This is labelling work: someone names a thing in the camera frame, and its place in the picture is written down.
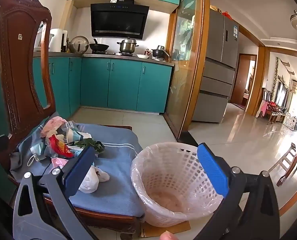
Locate wooden dining chair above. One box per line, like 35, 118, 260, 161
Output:
268, 142, 297, 187

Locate green leaf garland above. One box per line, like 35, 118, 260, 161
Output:
272, 57, 280, 101

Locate blue face mask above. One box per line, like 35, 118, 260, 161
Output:
27, 142, 48, 167

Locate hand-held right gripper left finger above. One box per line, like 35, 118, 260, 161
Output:
12, 146, 99, 240

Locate brown interior door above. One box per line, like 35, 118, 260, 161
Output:
230, 53, 257, 111

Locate black pot with lid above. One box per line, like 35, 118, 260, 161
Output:
151, 45, 169, 59

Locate round steel pot lid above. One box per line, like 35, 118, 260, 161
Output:
69, 35, 89, 55

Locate black wok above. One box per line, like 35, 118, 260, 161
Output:
89, 39, 110, 52

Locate white low fence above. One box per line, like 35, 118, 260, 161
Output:
283, 115, 297, 132

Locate white dish rack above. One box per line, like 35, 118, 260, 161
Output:
34, 21, 53, 52

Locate white kitchen appliance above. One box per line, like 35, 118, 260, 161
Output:
49, 28, 68, 53

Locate teal lower kitchen cabinets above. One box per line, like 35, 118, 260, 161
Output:
0, 52, 175, 200

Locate black range hood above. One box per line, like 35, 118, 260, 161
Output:
91, 0, 149, 40

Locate dark wooden armchair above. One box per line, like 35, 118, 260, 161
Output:
256, 89, 289, 125

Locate green vegetable leaves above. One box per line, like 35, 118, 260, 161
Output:
74, 138, 106, 156

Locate carved wooden chair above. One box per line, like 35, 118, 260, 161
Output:
0, 0, 146, 239

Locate pink plastic packet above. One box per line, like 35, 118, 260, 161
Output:
41, 116, 69, 138

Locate flat cardboard sheet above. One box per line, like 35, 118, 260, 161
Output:
140, 219, 191, 238

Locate small pink wrapper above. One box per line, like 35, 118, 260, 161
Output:
51, 157, 69, 170

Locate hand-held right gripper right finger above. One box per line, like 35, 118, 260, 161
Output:
196, 142, 280, 240

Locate wood framed glass sliding door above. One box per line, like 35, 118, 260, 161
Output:
163, 0, 210, 141

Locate grey refrigerator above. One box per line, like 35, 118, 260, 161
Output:
192, 9, 239, 124

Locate gas stove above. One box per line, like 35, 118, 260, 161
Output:
91, 51, 136, 56

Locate white plastic waste basket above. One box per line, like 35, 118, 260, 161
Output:
131, 142, 225, 228

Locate black door track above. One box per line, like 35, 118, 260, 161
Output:
177, 130, 199, 147

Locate steel stock pot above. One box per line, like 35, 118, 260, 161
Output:
117, 37, 140, 54

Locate blue and white paper cup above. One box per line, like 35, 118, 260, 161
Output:
66, 129, 93, 144

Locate blue striped blanket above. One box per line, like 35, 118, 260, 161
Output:
10, 112, 145, 218

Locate white tissue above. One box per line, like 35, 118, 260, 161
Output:
78, 164, 111, 194

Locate person's foot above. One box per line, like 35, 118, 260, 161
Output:
160, 231, 180, 240

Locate flat screen television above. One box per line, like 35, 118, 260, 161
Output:
276, 81, 289, 108

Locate red snack wrapper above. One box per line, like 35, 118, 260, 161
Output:
46, 134, 76, 158

